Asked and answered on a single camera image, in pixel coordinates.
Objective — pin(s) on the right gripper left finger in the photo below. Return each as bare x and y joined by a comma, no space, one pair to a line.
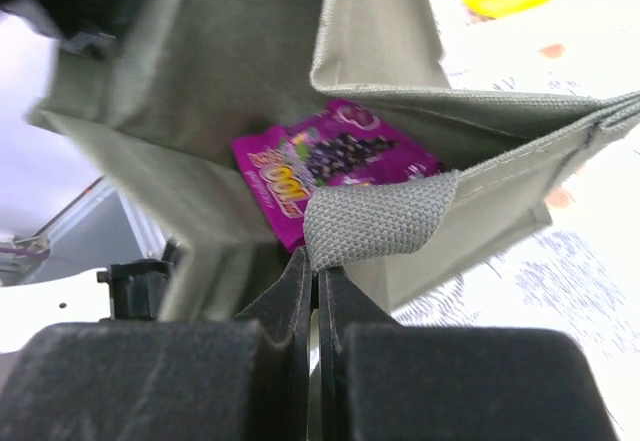
243,379

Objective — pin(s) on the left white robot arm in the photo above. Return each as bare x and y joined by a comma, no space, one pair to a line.
27,309

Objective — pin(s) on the olive green canvas bag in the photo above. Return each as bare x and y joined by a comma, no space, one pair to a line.
158,119

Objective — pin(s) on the purple candy bag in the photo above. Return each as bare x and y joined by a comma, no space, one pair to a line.
345,144

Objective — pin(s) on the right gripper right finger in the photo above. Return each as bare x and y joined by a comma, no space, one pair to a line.
381,380

